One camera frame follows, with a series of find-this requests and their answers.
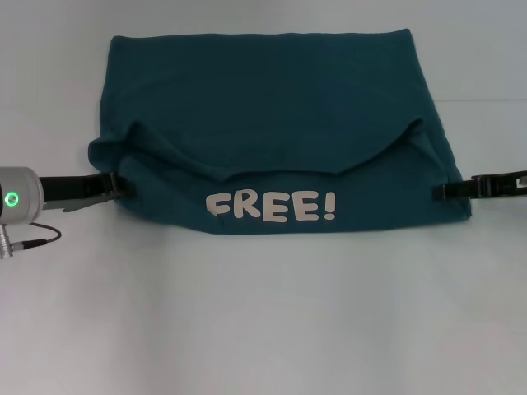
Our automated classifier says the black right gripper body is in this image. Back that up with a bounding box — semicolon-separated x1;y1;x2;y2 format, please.
470;170;527;199

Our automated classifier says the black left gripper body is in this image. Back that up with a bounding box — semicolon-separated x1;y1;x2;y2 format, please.
38;171;119;214

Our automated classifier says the teal blue t-shirt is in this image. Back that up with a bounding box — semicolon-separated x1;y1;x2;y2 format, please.
87;27;473;238

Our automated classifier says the silver straight plug connector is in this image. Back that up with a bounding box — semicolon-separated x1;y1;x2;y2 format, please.
0;224;13;260

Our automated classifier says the dark red cable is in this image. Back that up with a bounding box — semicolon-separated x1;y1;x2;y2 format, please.
10;221;63;251

